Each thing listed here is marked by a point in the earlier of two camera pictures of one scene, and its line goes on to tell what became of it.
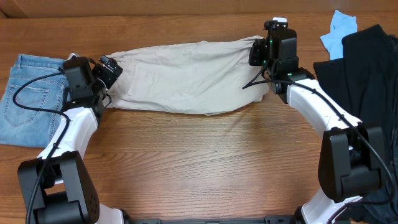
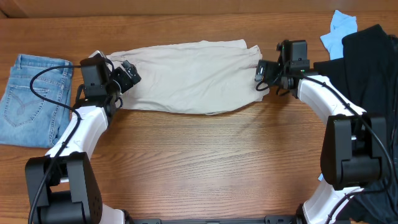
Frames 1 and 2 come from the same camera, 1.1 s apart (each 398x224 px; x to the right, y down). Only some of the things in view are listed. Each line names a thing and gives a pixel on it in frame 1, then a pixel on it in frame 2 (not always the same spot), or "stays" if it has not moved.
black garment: [362, 84] stays
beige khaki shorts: [208, 77] stays
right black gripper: [255, 51] -> [268, 70]
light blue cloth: [341, 25] stays
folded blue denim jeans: [33, 104] stays
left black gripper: [109, 76] -> [130, 70]
